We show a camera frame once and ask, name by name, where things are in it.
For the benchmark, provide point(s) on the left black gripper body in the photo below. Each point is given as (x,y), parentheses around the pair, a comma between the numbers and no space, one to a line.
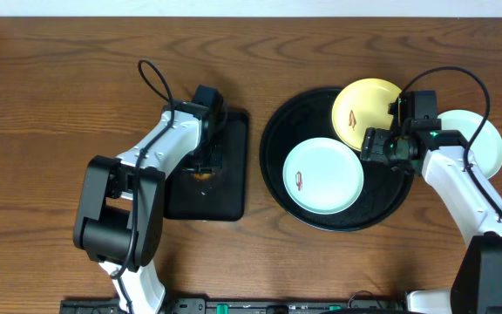
(205,161)

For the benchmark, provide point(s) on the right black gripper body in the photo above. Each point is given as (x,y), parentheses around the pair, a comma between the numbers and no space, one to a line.
(382,146)

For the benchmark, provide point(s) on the yellow green sponge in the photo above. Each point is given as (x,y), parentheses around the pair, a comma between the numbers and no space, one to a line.
(203,176)

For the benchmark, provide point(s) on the mint plate with red stain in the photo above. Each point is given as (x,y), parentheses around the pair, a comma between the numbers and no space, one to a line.
(487,147)

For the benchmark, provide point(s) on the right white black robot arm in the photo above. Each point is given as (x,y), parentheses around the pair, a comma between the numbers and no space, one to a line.
(445,162)

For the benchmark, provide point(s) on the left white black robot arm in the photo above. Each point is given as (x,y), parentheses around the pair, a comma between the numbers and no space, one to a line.
(121,210)

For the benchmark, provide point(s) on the black rectangular tray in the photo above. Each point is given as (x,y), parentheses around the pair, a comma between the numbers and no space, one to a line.
(223,197)

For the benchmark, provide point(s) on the black round tray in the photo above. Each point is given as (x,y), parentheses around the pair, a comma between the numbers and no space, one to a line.
(307,116)

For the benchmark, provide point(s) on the yellow plate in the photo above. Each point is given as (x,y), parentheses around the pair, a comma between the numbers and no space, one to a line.
(361,105)

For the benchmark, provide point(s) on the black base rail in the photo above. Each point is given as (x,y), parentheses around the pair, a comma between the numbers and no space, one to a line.
(203,306)

